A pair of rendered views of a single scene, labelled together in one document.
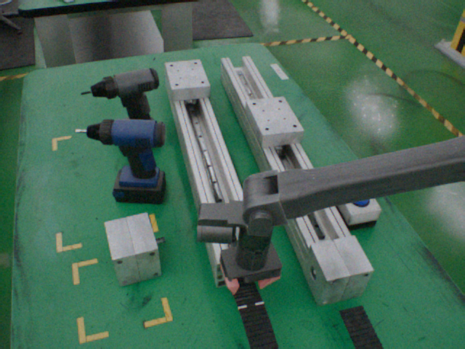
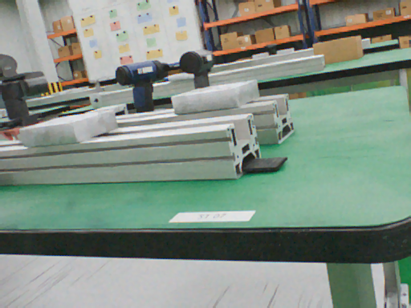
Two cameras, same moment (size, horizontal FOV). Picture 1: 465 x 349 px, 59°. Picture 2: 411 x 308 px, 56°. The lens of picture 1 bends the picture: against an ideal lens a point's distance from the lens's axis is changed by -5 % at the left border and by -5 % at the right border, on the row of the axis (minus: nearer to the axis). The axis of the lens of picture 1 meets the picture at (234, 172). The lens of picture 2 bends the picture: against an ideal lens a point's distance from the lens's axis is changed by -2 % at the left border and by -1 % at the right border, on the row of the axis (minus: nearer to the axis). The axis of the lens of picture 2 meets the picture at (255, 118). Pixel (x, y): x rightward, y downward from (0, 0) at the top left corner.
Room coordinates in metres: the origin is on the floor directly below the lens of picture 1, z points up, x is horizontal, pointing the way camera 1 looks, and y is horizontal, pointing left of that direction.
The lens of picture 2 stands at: (1.77, -0.42, 0.97)
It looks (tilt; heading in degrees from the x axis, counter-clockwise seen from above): 10 degrees down; 133
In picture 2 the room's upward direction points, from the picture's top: 11 degrees counter-clockwise
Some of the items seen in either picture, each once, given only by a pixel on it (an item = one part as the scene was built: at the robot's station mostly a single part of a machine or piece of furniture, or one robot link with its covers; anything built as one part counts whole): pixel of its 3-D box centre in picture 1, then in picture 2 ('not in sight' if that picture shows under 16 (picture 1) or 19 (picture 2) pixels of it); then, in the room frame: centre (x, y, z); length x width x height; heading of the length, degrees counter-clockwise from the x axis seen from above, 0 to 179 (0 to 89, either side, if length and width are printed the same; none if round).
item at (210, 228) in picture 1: (233, 217); (22, 78); (0.47, 0.00, 1.02); 0.12 x 0.09 x 0.12; 91
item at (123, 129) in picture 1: (123, 159); (154, 96); (0.74, 0.26, 0.89); 0.20 x 0.08 x 0.22; 92
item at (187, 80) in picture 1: (187, 83); (217, 103); (1.13, 0.16, 0.87); 0.16 x 0.11 x 0.07; 17
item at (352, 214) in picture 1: (353, 209); not in sight; (0.71, -0.29, 0.81); 0.10 x 0.08 x 0.06; 107
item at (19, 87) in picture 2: (252, 229); (13, 91); (0.48, -0.04, 0.99); 0.07 x 0.06 x 0.07; 91
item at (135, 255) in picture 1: (139, 248); (106, 123); (0.54, 0.19, 0.83); 0.11 x 0.10 x 0.10; 113
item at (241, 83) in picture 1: (270, 139); (77, 156); (0.94, -0.09, 0.82); 0.80 x 0.10 x 0.09; 17
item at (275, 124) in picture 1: (272, 124); (71, 134); (0.94, -0.09, 0.87); 0.16 x 0.11 x 0.07; 17
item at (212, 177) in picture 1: (202, 147); (136, 132); (0.89, 0.09, 0.82); 0.80 x 0.10 x 0.09; 17
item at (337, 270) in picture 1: (341, 269); not in sight; (0.52, -0.23, 0.83); 0.12 x 0.09 x 0.10; 107
